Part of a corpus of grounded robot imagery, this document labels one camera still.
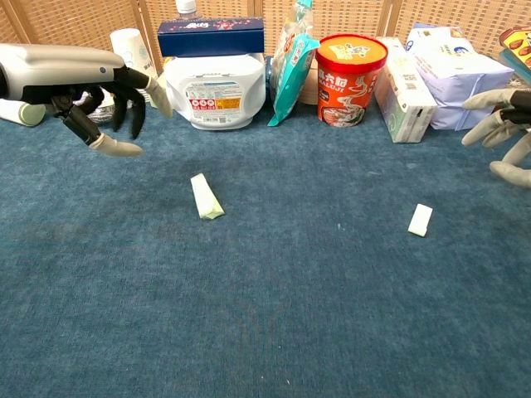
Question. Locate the blue felt table cloth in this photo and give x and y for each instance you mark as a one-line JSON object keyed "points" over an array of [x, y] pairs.
{"points": [[265, 269]]}

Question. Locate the rattan folding screen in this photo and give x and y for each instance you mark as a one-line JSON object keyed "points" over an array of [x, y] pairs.
{"points": [[74, 25]]}

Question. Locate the pale blue paper pack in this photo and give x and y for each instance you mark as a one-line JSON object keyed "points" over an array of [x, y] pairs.
{"points": [[460, 74]]}

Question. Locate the nut snack box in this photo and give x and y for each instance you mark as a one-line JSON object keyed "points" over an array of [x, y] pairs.
{"points": [[518, 41]]}

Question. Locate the red instant noodle cup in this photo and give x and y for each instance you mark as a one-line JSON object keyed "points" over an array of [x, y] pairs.
{"points": [[344, 83]]}

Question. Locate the single green sticky note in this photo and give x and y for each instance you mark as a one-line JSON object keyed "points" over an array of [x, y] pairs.
{"points": [[420, 221]]}

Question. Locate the navy blue flat box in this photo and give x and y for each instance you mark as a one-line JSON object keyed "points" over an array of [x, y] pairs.
{"points": [[207, 41]]}

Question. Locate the green white lint roller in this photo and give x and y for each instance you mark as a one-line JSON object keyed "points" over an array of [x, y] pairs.
{"points": [[29, 114]]}

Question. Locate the white tissue box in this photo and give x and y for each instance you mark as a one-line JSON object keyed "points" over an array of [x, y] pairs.
{"points": [[404, 103]]}

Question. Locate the teal snack bag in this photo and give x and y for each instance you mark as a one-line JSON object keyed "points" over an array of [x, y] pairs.
{"points": [[290, 70]]}

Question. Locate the silver foil bowl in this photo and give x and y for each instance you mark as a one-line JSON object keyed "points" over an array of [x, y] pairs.
{"points": [[99, 117]]}

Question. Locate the green sticky note pad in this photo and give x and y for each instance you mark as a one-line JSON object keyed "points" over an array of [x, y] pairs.
{"points": [[205, 199]]}

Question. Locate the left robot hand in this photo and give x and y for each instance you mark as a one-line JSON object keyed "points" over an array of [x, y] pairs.
{"points": [[58, 70]]}

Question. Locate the stack of paper cups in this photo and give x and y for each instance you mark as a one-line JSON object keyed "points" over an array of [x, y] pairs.
{"points": [[132, 45]]}

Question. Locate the clear bottle with white cap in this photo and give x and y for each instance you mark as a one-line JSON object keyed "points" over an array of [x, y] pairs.
{"points": [[185, 6]]}

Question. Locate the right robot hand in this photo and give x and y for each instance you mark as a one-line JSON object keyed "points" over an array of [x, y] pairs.
{"points": [[520, 120]]}

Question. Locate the white detergent container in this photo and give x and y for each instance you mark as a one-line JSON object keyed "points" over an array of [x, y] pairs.
{"points": [[215, 74]]}

